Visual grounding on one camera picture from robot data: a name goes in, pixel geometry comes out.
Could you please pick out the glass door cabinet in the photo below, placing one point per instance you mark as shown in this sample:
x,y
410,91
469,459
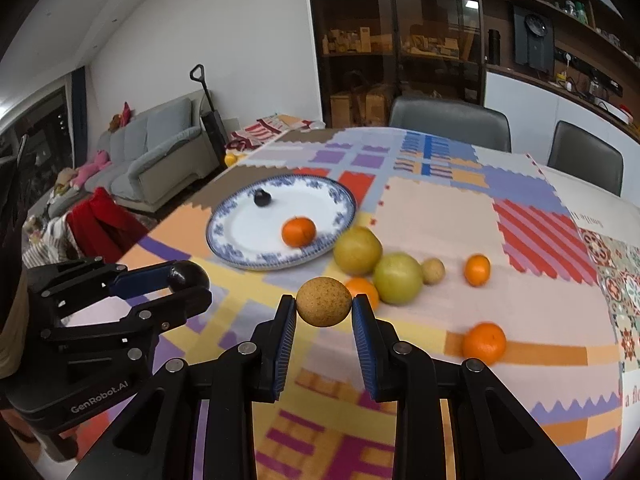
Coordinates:
x,y
395,35

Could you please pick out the white tile-pattern tablecloth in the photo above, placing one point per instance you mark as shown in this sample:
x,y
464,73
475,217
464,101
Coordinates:
x,y
615,270

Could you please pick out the orange tangerine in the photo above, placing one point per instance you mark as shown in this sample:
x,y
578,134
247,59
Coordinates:
x,y
368,290
299,231
477,270
484,343

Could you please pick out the red garment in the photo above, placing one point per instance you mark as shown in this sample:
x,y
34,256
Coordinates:
x,y
100,225

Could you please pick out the red striped cloth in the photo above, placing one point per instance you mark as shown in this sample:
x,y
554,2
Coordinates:
x,y
260,132

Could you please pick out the brown speckled round fruit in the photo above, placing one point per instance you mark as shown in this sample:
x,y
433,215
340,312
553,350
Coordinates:
x,y
323,302

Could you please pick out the black upright vacuum cleaner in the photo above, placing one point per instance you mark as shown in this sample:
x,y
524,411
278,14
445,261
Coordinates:
x,y
212,130

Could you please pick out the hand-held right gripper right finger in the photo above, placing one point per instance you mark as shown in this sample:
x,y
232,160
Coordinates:
x,y
364,347

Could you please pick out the brown plush toy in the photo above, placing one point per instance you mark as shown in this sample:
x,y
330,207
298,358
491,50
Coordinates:
x,y
115,122

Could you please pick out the green bottle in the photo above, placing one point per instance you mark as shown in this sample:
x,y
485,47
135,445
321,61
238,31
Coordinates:
x,y
581,12

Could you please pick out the large yellowish citrus fruit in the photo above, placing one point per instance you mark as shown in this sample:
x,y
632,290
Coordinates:
x,y
357,251

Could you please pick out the cardboard box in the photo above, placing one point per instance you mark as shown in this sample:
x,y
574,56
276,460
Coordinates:
x,y
380,105
346,110

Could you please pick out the large green citrus fruit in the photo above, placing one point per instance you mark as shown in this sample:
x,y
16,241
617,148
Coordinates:
x,y
398,279

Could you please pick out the grey striped cloth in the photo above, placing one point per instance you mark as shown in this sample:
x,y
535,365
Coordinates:
x,y
47,242

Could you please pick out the blue and white plate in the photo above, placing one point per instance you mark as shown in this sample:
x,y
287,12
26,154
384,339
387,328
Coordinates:
x,y
245,232

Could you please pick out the red plush toy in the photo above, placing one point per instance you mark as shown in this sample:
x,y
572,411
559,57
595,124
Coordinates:
x,y
126,112

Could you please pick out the grey dining chair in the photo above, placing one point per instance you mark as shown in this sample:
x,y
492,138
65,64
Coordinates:
x,y
450,117
585,152

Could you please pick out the small tan round fruit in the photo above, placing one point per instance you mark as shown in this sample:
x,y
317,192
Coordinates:
x,y
433,271

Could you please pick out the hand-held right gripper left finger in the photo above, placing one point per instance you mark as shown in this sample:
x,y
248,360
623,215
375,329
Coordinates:
x,y
285,345

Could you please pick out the black coffee machine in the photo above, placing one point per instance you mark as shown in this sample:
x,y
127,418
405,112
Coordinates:
x,y
534,40

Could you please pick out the white lower cabinet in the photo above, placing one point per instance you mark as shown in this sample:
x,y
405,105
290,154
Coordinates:
x,y
525,100

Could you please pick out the grey sofa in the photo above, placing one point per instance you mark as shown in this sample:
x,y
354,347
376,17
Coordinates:
x,y
150,132

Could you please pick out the pink plush toy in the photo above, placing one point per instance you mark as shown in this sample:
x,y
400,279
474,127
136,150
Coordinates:
x,y
92,167

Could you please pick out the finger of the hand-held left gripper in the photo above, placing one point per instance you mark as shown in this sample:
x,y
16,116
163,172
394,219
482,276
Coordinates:
x,y
175,306
140,280

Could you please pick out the black thermos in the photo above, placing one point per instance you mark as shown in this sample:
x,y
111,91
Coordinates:
x,y
494,47

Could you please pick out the wooden wall shelf unit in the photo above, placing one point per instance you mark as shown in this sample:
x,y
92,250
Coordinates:
x,y
565,35

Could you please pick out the small dark round fruit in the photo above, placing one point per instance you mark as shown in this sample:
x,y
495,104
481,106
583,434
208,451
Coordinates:
x,y
189,276
262,198

